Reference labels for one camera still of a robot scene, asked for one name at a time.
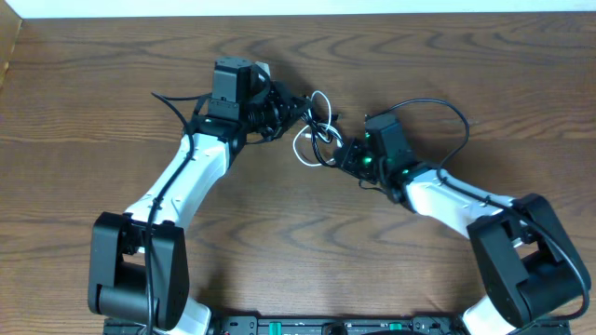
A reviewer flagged white usb cable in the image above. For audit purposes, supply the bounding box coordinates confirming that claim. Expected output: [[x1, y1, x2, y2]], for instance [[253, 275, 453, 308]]
[[291, 89, 345, 168]]

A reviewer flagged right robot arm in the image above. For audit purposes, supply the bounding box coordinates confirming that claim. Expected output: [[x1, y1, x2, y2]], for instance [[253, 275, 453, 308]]
[[333, 114, 591, 334]]

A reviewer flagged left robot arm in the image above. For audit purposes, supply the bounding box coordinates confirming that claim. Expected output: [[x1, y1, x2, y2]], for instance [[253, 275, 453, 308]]
[[88, 57, 312, 334]]

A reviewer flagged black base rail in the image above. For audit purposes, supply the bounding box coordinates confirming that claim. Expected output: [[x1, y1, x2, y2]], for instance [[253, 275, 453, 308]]
[[102, 315, 571, 335]]

